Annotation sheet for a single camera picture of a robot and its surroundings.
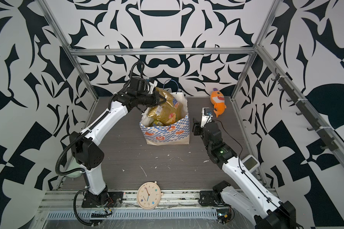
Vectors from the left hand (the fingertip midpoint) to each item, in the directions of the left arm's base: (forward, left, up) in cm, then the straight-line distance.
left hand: (165, 96), depth 79 cm
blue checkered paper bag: (-16, -6, -13) cm, 22 cm away
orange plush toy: (+18, -39, -22) cm, 48 cm away
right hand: (-11, -17, -4) cm, 21 cm away
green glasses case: (-25, +54, -28) cm, 66 cm away
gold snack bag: (-8, -2, -4) cm, 9 cm away
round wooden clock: (-43, +10, -28) cm, 52 cm away
